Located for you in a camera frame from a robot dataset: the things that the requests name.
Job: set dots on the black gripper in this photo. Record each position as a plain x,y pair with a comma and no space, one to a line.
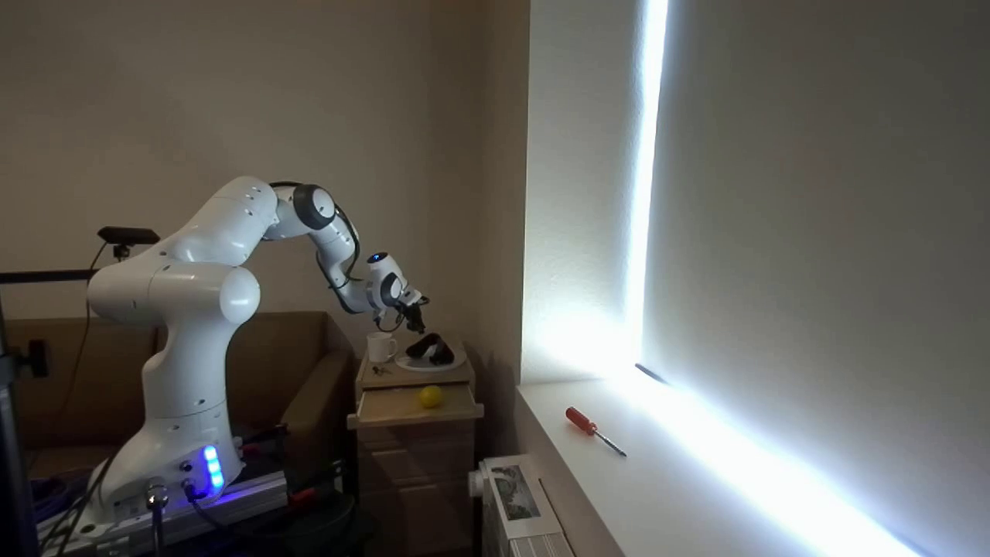
401,311

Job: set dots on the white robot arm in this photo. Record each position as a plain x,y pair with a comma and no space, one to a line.
198,290

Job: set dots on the white round tray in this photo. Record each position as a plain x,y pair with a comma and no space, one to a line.
432,368

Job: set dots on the white cup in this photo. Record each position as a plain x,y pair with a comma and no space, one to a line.
380,349

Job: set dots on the yellow ball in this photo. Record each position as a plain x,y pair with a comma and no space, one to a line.
432,396

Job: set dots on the wooden cabinet stand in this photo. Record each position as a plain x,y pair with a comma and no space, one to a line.
413,462

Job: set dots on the white radiator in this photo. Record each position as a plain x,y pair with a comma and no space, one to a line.
516,516

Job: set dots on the left roller blind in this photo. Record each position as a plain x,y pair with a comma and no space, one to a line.
580,141

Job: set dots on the roller blind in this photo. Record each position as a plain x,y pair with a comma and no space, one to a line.
820,246
580,141

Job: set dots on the brown cardboard box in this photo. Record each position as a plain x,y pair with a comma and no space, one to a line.
286,372

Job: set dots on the black horizontal bar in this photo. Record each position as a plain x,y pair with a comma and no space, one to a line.
38,276

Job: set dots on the right roller blind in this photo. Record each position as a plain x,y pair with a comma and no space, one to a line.
820,246

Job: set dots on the red handled screwdriver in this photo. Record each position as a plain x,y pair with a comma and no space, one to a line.
587,429

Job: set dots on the robot base plate with lights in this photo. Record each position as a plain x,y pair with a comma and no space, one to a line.
159,512

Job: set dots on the black camera on stand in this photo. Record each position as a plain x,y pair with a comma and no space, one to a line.
120,239

